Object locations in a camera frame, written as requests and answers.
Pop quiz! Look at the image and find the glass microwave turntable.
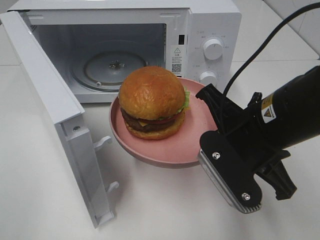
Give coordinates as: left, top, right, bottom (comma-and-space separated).
70, 49, 165, 92

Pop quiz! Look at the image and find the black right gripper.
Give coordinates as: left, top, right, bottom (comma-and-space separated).
195, 84, 297, 200

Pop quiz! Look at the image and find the burger with sesame-free bun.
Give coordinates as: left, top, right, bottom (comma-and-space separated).
118, 66, 190, 140

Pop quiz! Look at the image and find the lower white timer knob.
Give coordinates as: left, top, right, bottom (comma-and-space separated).
199, 71, 219, 87

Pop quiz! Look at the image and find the upper white power knob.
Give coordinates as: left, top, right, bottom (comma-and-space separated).
202, 37, 224, 60

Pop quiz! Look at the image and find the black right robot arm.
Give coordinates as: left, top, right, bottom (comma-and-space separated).
196, 66, 320, 205

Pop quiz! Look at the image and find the white microwave door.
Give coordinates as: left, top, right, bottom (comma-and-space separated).
0, 11, 119, 228

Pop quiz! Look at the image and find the white microwave oven body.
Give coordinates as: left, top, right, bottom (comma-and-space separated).
5, 0, 242, 103

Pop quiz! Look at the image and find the pink round plate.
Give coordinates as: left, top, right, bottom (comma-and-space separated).
109, 78, 217, 168

